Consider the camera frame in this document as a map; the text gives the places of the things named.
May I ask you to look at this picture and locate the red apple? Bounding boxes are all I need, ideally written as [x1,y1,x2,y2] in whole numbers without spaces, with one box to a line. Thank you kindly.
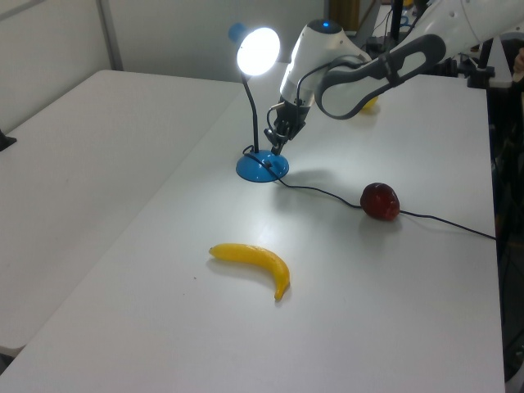
[359,182,401,222]

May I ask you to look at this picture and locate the black table clamp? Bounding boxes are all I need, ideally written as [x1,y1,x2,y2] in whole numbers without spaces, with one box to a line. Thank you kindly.
[0,128,18,152]

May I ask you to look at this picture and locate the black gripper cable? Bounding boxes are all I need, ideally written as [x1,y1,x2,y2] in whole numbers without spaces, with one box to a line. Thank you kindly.
[266,56,365,132]

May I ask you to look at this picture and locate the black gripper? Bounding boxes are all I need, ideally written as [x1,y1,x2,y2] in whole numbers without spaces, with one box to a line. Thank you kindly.
[264,97,312,156]

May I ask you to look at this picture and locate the black lamp power cable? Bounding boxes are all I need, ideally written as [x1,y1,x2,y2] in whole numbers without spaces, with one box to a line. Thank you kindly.
[242,147,498,241]

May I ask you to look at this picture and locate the black camera tripod stand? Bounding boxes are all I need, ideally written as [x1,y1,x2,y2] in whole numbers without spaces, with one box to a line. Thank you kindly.
[466,38,499,89]

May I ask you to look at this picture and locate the yellow banana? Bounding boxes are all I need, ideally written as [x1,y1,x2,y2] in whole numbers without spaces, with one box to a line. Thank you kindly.
[208,242,291,302]

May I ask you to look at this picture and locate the blue gooseneck desk lamp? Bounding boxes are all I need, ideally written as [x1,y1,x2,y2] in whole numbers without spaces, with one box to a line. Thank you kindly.
[227,23,290,183]

